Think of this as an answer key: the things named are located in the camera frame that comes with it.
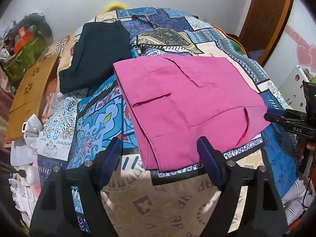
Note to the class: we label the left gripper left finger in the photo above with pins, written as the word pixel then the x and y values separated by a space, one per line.
pixel 70 201

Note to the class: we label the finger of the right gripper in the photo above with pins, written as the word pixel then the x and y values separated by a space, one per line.
pixel 276 118
pixel 275 112

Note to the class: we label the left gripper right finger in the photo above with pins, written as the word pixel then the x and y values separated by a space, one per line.
pixel 263 214

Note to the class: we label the pink pants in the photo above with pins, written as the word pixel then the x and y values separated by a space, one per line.
pixel 174 100

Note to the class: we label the white sticker-covered box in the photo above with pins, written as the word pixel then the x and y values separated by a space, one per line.
pixel 292 89

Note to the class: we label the brown wooden door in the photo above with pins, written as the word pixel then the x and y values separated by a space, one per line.
pixel 264 25

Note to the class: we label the wooden lap desk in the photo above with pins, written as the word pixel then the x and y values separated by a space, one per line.
pixel 29 97

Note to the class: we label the green storage bag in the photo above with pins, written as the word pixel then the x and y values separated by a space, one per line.
pixel 16 67

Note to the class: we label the dark navy folded garment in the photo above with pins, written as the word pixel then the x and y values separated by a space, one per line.
pixel 100 46

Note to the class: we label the orange box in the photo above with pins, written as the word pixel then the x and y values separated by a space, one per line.
pixel 24 38

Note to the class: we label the yellow curved headboard tube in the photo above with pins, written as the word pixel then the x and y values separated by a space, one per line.
pixel 113 6

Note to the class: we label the grey plush toy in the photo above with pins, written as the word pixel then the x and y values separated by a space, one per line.
pixel 39 27

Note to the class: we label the pink heart wall sticker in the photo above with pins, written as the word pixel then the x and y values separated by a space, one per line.
pixel 305 52

